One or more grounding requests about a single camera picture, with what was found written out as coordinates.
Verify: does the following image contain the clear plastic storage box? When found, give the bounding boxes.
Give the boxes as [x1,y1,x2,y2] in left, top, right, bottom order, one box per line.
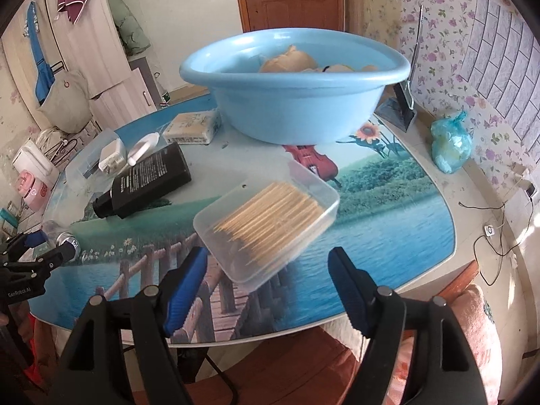
[65,129,119,192]

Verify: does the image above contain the black bottle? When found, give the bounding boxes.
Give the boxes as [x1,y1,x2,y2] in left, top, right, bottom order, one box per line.
[92,143,191,218]

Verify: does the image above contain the clear toothpick box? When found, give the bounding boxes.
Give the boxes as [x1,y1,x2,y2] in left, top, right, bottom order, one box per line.
[193,155,340,293]

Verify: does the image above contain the brown plush capybara toy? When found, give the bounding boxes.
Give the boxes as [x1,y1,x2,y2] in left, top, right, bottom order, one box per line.
[259,46,318,73]

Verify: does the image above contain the pink appliance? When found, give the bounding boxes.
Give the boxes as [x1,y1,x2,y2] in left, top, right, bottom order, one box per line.
[16,170,50,212]

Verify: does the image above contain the white power adapter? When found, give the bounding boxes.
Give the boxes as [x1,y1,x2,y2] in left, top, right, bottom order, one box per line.
[98,138,126,174]

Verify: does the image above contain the beige tote bag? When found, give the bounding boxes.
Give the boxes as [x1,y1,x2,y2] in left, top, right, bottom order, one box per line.
[38,71,91,134]

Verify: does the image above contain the white curved plastic item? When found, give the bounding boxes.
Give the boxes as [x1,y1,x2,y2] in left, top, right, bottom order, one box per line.
[127,132,166,166]

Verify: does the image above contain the blue hanging bag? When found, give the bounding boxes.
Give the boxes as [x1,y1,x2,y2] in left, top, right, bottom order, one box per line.
[26,1,55,105]

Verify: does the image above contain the blue plastic garbage bag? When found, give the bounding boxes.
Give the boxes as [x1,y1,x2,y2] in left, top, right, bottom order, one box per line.
[430,111,472,174]

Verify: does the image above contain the tissue pack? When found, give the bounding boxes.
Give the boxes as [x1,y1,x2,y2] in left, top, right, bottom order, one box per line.
[162,110,221,145]

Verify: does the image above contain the white wooden wardrobe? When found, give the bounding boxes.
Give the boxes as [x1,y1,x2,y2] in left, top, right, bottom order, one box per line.
[1,0,157,129]

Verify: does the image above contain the green padded jacket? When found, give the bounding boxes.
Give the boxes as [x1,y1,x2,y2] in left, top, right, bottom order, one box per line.
[108,0,151,56]

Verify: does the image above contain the dustpan with broom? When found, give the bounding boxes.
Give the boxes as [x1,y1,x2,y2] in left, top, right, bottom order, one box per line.
[375,5,425,132]

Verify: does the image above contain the light blue plastic basin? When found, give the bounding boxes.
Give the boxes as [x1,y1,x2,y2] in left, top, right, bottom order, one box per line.
[180,27,411,145]

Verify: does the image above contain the black cable on floor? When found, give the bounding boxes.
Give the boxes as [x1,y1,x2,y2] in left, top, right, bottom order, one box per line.
[457,185,539,287]

